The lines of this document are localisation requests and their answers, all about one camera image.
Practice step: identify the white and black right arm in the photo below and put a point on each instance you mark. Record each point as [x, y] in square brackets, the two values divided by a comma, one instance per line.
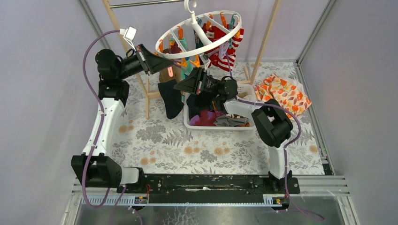
[269, 119]

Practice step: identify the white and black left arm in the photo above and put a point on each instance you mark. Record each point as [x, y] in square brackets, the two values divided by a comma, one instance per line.
[94, 167]

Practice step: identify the brown ribbed sock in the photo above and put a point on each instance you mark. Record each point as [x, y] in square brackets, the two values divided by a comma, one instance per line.
[164, 75]

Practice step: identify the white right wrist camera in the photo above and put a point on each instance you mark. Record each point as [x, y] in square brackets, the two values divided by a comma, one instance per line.
[204, 61]

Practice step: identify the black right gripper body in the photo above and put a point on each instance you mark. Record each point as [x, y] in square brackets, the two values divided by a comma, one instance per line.
[210, 85]

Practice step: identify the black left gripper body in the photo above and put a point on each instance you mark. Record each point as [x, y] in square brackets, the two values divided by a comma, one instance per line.
[144, 58]

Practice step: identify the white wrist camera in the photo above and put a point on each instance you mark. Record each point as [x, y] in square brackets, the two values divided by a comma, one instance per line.
[128, 36]
[204, 61]

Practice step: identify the white round clip hanger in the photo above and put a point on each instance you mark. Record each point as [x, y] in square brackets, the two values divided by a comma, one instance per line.
[193, 23]

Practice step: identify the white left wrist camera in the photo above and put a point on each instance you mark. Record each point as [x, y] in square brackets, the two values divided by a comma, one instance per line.
[128, 36]

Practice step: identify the red white striped sock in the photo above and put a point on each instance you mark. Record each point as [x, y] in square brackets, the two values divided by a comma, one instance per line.
[225, 56]

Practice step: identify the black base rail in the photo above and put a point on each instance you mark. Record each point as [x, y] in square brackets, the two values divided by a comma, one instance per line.
[211, 189]

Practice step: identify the dark navy sock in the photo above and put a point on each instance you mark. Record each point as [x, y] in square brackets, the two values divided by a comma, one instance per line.
[172, 98]

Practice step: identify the floral table mat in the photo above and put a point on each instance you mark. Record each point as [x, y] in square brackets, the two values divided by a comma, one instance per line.
[160, 145]

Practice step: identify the orange floral cloth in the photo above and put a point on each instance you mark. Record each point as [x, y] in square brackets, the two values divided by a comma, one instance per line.
[287, 92]

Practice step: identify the black sock in basket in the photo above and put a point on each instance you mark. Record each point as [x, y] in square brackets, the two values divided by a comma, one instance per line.
[198, 103]

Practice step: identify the green and blue sock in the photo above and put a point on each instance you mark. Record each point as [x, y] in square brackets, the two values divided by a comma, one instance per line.
[186, 66]

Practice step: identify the white plastic laundry basket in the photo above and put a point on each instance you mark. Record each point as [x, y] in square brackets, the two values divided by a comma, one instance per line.
[223, 122]

